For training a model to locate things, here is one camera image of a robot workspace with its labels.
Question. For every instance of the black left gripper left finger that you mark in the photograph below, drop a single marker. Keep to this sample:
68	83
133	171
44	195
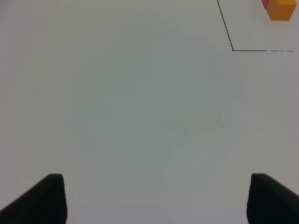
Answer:
44	203

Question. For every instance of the template red cube block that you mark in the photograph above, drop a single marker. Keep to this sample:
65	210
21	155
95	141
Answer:
265	3

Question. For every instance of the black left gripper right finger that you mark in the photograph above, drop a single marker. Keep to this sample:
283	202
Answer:
270	202

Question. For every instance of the template orange cube block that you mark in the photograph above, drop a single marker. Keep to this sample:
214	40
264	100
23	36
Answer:
281	10

